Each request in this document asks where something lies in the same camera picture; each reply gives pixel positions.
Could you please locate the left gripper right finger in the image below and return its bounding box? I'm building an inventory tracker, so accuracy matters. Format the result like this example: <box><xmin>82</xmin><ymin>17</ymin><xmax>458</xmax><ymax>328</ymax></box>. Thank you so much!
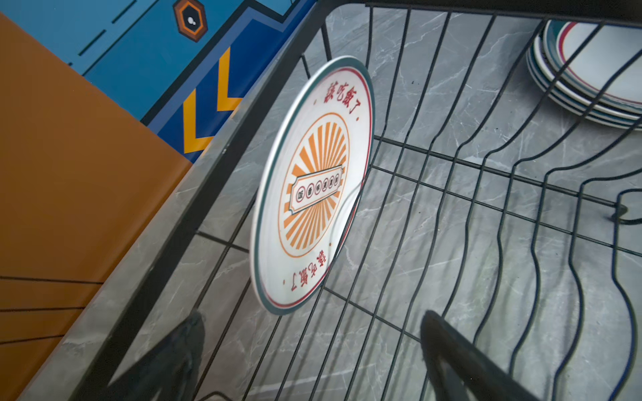
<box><xmin>420</xmin><ymin>310</ymin><xmax>536</xmax><ymax>400</ymax></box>

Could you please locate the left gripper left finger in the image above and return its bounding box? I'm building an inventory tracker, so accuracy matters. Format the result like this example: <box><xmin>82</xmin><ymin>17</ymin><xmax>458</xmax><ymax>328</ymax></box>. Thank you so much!
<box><xmin>99</xmin><ymin>311</ymin><xmax>205</xmax><ymax>400</ymax></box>

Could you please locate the black wire dish rack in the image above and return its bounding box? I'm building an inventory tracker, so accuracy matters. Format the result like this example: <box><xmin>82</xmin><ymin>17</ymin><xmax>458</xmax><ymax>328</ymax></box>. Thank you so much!
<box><xmin>71</xmin><ymin>1</ymin><xmax>641</xmax><ymax>400</ymax></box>

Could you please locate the white plate red dotted pattern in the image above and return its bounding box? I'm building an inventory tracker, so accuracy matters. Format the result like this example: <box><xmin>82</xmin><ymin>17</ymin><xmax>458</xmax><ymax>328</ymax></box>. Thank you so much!
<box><xmin>249</xmin><ymin>56</ymin><xmax>376</xmax><ymax>315</ymax></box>

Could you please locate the white plate striped rim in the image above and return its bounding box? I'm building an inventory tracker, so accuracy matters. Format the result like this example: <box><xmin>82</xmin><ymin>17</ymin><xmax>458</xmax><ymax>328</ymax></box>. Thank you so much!
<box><xmin>527</xmin><ymin>20</ymin><xmax>641</xmax><ymax>129</ymax></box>

